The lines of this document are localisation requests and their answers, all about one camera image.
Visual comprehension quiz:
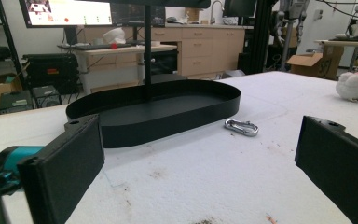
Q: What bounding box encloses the white helmet-shaped object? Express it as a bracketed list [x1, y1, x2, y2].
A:
[102, 27, 127, 45]

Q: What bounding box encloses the metal faucet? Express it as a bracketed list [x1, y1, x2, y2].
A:
[210, 0, 226, 25]

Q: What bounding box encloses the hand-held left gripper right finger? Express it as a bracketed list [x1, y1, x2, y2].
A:
[294, 115, 358, 224]

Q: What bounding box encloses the silver carabiner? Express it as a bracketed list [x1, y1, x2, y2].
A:
[224, 119, 260, 138]

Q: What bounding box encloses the black computer tower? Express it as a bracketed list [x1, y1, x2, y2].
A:
[55, 54, 79, 94]
[22, 53, 57, 94]

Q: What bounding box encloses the dark computer monitor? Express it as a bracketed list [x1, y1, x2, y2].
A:
[111, 3, 167, 28]

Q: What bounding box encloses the small power supply box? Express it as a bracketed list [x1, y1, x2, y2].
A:
[0, 90, 34, 115]
[32, 85, 62, 108]

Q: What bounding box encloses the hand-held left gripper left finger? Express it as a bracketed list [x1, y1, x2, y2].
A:
[17, 113, 106, 224]

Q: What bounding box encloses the white foam mat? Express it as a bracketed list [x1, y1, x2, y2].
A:
[0, 70, 358, 224]

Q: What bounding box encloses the white and pink plush toy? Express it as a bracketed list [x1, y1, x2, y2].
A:
[335, 71, 358, 104]

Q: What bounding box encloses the lit computer monitor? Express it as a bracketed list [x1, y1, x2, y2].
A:
[18, 0, 114, 29]

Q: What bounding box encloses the dark wall screen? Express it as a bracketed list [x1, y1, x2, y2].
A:
[223, 0, 258, 19]

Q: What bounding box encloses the wooden side table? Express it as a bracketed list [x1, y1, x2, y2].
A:
[314, 38, 358, 75]

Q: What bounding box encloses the black keyboard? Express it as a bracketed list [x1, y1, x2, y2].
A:
[71, 42, 134, 51]

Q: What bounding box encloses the black tray stand with crossbar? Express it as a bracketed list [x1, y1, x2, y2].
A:
[65, 0, 241, 149]

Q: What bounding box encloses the wooden cabinet with drawers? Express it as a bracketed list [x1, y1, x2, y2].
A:
[150, 26, 246, 79]

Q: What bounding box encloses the open cardboard box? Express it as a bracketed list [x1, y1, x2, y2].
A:
[286, 46, 345, 81]

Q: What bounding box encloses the black metal frame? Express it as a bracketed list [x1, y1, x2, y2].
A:
[250, 0, 279, 75]
[0, 0, 28, 91]

